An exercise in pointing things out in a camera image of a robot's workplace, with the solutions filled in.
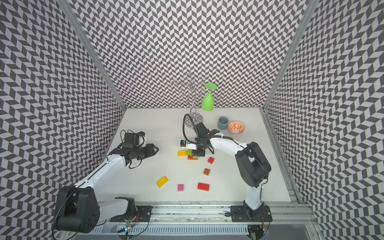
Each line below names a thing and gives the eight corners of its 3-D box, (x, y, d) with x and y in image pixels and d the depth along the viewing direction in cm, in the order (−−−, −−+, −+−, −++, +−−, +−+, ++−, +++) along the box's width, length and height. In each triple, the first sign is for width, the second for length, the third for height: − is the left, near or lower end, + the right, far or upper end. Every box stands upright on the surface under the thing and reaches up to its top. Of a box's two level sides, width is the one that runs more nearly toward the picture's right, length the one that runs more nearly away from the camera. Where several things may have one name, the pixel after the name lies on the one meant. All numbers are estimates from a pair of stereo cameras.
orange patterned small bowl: (228, 134, 105) (229, 129, 101) (227, 125, 110) (228, 120, 106) (243, 134, 105) (245, 129, 101) (241, 125, 110) (243, 120, 106)
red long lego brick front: (196, 189, 83) (196, 188, 81) (197, 183, 85) (197, 181, 84) (209, 191, 82) (209, 190, 80) (210, 185, 84) (210, 184, 83)
